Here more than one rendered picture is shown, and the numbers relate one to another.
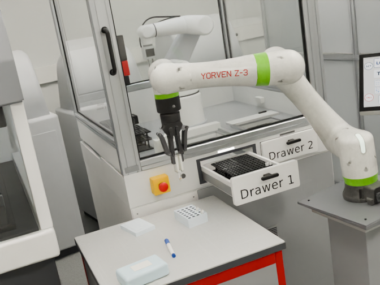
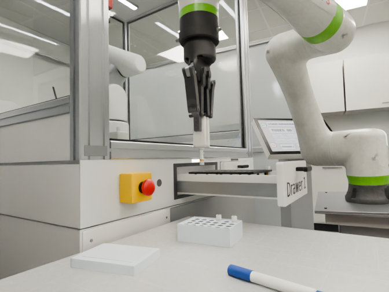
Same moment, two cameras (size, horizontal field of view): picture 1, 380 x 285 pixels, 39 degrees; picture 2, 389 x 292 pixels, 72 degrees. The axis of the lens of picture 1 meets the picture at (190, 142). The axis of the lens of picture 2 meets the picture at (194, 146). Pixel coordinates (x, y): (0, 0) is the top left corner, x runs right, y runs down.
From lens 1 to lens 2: 1.70 m
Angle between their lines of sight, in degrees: 41
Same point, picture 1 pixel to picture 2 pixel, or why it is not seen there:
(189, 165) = (166, 170)
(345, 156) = (371, 149)
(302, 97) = (309, 91)
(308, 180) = (243, 212)
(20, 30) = not seen: outside the picture
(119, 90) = (99, 11)
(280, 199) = not seen: hidden behind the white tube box
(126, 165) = (87, 141)
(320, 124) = (318, 125)
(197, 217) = (236, 228)
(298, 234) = not seen: hidden behind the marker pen
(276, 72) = (346, 19)
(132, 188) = (91, 188)
